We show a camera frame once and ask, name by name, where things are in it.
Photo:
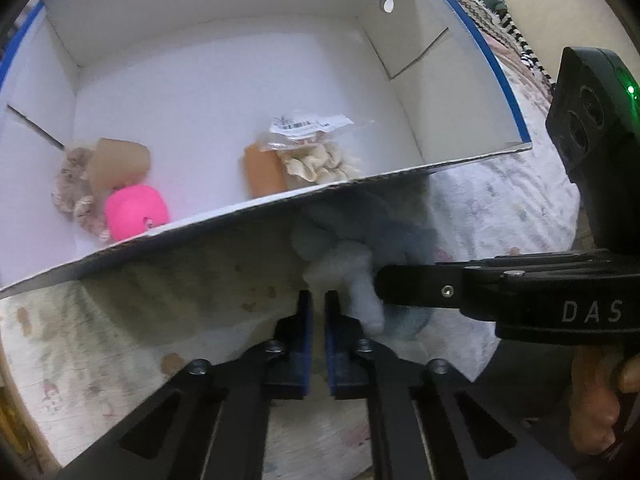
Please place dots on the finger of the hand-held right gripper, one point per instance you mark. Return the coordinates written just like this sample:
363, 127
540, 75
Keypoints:
420, 287

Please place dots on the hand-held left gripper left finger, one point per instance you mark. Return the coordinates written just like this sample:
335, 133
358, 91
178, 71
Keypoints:
302, 355

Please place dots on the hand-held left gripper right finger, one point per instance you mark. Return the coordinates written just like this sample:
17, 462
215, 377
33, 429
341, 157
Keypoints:
332, 355

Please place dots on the light blue plush toy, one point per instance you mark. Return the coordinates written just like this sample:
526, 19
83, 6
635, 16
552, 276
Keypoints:
345, 240

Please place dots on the pink rubber toy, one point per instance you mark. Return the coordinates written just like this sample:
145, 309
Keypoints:
135, 210

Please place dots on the floral scrunchie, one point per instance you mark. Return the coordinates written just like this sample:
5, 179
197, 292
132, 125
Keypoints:
120, 162

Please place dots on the blue and white cardboard box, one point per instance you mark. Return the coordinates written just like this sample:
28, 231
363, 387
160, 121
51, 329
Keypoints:
200, 85

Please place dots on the person's right hand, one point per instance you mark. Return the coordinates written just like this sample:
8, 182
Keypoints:
592, 395

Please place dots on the black and white striped cloth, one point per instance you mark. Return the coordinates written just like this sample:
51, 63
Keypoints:
520, 45

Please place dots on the knitted patterned blanket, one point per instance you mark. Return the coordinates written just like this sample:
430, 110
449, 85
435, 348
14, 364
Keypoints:
480, 10

